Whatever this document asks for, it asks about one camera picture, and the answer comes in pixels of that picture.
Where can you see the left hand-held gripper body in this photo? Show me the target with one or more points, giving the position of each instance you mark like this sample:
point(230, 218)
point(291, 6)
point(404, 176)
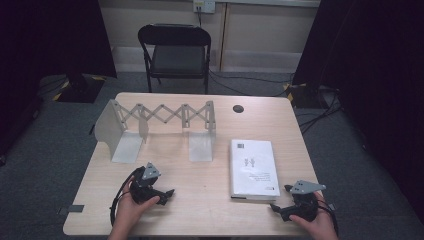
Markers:
point(141, 191)

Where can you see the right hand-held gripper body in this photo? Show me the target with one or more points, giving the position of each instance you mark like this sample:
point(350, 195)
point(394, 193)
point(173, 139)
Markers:
point(305, 203)

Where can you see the thick white book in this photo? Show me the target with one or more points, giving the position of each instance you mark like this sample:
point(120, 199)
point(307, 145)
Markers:
point(254, 170)

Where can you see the grey metal expandable book rack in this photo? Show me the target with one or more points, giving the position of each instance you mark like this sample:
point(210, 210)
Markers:
point(128, 150)

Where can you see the person's left hand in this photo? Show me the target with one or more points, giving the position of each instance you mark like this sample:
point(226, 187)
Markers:
point(128, 211)

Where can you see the person's right hand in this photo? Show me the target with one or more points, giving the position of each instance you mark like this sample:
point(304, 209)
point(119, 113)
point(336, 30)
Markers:
point(320, 223)

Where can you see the grey tape strip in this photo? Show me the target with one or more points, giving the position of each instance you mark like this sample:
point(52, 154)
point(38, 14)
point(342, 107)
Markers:
point(75, 209)

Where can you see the black stand base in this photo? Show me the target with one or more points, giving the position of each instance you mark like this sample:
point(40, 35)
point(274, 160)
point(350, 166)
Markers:
point(80, 88)
point(306, 96)

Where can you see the black round table grommet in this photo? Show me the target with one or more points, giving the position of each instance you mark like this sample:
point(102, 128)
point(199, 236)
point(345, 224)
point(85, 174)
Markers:
point(238, 108)

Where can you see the black folding chair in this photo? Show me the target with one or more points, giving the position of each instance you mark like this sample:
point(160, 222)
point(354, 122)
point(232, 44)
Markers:
point(176, 60)

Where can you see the black curtain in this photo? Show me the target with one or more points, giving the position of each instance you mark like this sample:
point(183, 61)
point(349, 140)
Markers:
point(376, 83)
point(50, 43)

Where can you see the white wall socket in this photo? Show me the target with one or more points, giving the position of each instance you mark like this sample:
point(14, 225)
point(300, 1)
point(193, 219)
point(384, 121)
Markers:
point(204, 5)

